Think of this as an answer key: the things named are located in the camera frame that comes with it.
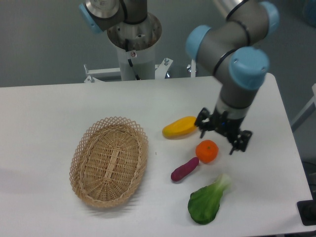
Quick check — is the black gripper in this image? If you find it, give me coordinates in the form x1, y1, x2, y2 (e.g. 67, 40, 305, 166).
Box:
195, 107, 253, 155

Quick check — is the purple sweet potato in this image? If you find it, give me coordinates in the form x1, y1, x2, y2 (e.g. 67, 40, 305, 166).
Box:
170, 157, 199, 182

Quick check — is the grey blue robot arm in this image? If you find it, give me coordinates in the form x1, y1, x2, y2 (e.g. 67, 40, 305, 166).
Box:
79, 0, 279, 151

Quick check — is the orange tangerine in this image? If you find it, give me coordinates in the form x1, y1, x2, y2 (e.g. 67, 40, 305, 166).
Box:
196, 140, 219, 163

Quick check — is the yellow mango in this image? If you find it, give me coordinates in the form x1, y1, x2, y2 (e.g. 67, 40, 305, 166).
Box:
162, 116, 197, 139

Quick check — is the green bok choy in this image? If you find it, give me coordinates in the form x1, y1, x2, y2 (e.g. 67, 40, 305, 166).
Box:
187, 173, 231, 225

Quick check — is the black device at table edge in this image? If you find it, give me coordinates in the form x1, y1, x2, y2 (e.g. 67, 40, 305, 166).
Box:
297, 200, 316, 226

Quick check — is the woven wicker basket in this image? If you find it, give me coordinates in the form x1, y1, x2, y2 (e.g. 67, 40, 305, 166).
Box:
69, 117, 149, 208

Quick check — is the white metal frame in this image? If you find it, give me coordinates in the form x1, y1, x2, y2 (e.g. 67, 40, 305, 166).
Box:
83, 58, 198, 83

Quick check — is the black pedestal cable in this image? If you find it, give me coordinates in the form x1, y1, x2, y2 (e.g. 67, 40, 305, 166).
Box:
124, 39, 141, 80

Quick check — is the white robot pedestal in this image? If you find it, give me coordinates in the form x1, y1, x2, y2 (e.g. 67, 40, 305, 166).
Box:
107, 13, 162, 81

